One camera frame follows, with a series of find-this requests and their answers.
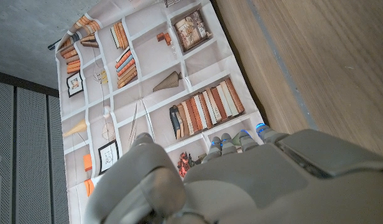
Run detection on printed bookshelf backdrop cloth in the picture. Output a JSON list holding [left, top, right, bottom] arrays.
[[54, 0, 269, 224]]

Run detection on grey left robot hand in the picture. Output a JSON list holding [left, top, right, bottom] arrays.
[[82, 123, 383, 224]]

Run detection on black backdrop pole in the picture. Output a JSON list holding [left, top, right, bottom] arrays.
[[47, 39, 62, 51]]

